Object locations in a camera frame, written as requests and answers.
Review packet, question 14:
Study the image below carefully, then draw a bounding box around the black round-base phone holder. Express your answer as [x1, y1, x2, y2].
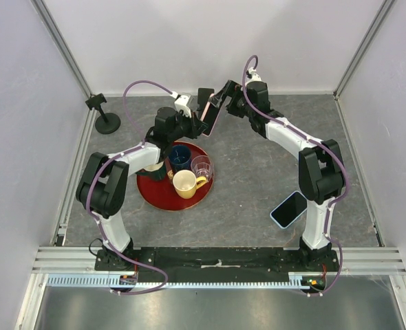
[85, 93, 121, 135]

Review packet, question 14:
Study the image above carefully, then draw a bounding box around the green mug cream inside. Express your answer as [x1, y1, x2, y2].
[136, 162, 167, 182]

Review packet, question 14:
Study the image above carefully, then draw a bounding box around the phone in blue case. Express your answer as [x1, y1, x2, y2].
[270, 191, 307, 229]

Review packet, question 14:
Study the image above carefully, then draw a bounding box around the clear plastic cup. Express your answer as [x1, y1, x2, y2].
[191, 155, 214, 182]

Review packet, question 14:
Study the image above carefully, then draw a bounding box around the red round tray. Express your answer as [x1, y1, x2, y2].
[136, 142, 214, 211]

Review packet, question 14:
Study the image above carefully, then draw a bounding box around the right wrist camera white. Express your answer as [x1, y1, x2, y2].
[244, 67, 262, 85]

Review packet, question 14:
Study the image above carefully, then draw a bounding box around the phone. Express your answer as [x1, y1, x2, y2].
[200, 101, 220, 137]
[270, 191, 307, 229]

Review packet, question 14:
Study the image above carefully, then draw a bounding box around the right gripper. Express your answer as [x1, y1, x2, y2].
[209, 80, 255, 118]

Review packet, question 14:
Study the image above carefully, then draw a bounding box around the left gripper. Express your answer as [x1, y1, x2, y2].
[169, 108, 208, 142]

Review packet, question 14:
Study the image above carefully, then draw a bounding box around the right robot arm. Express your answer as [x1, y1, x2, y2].
[197, 80, 347, 271]

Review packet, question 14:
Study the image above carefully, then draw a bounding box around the dark blue mug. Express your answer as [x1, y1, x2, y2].
[168, 144, 192, 173]

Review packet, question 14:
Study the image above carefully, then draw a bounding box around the yellow mug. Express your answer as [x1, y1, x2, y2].
[173, 170, 208, 199]

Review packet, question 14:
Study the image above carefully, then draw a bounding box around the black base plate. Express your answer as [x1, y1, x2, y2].
[94, 245, 338, 285]

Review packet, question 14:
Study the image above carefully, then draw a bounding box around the grey cable duct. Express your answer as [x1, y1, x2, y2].
[47, 274, 327, 290]

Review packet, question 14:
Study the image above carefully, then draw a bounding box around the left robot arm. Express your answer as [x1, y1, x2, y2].
[75, 107, 210, 270]

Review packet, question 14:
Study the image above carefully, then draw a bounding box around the black folding phone stand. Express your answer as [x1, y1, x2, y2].
[197, 87, 215, 113]

